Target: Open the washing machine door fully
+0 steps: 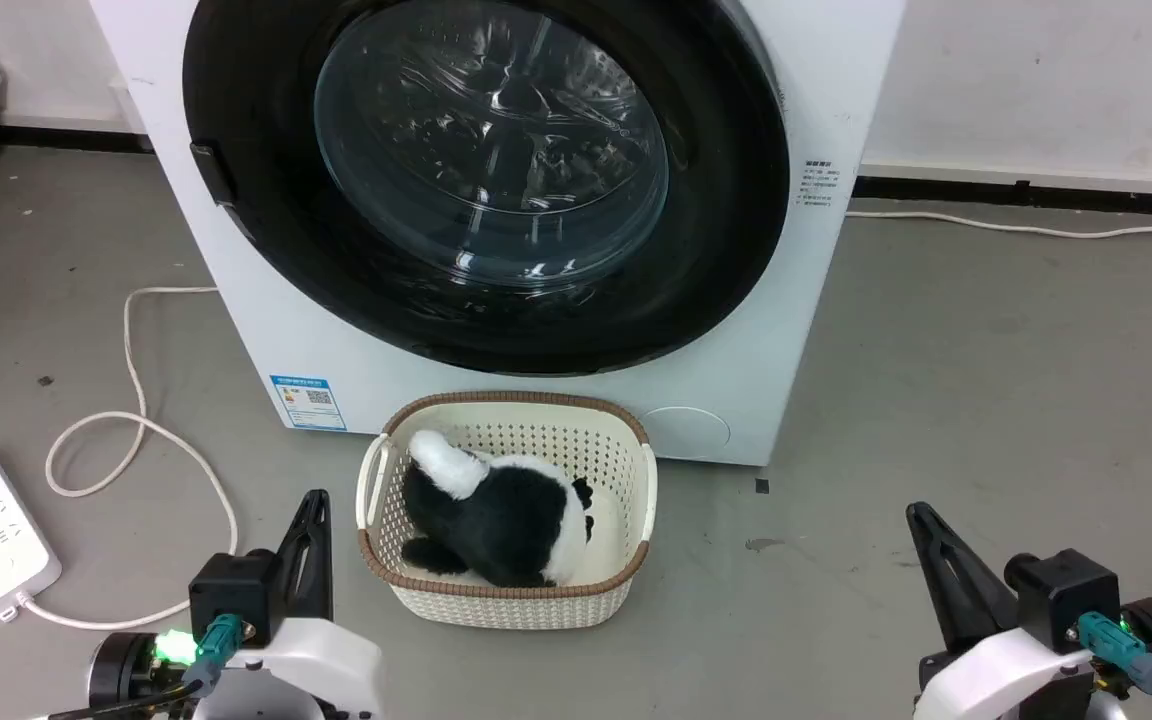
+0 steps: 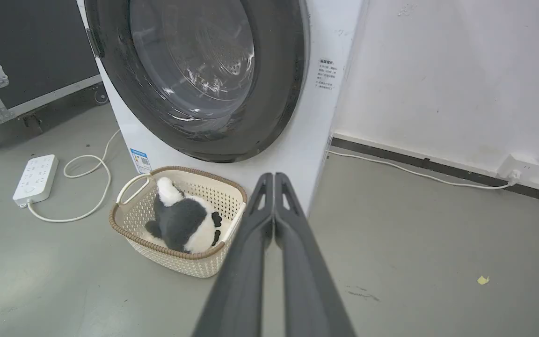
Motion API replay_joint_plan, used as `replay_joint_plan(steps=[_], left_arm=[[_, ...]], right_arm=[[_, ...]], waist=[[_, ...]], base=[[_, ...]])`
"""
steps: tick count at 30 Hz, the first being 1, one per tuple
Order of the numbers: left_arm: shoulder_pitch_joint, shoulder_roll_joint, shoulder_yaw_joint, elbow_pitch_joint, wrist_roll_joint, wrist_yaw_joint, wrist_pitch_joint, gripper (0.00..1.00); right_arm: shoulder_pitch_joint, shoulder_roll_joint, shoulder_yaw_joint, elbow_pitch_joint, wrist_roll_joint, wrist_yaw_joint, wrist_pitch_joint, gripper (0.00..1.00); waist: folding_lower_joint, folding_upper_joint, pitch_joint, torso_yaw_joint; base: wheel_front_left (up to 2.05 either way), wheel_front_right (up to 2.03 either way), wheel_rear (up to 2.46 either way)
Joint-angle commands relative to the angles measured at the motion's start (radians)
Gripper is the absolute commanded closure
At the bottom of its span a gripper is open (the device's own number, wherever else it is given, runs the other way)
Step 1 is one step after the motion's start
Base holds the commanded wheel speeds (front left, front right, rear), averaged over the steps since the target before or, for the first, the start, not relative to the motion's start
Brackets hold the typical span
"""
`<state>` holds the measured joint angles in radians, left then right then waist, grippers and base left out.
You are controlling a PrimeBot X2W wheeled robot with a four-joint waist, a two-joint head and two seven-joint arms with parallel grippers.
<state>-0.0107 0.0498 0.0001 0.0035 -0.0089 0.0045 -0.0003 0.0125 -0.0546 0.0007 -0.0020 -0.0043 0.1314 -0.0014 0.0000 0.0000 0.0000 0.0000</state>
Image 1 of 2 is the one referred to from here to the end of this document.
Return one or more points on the black and white panda plush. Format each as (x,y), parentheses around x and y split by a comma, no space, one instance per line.
(496,515)

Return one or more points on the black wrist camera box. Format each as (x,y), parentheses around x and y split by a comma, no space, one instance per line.
(231,590)
(1066,595)

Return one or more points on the cream laundry basket brown rim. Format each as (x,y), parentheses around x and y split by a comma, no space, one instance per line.
(511,605)

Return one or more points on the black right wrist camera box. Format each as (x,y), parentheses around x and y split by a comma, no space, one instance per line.
(1066,595)

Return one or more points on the blue energy label sticker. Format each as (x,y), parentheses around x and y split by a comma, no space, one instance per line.
(308,403)

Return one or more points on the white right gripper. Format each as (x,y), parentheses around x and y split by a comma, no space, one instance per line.
(1006,680)

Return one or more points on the white front-load washing machine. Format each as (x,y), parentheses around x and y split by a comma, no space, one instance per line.
(796,340)

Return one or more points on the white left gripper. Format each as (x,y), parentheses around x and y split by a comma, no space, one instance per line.
(321,670)

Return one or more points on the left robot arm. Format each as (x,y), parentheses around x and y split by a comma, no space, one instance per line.
(121,670)

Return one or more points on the round white filter cover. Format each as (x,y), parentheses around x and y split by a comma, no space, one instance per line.
(684,432)

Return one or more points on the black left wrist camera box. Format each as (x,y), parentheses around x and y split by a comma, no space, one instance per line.
(231,590)

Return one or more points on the white warning text sticker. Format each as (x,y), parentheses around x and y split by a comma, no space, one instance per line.
(817,184)

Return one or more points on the black round glass washer door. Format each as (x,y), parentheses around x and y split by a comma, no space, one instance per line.
(726,260)

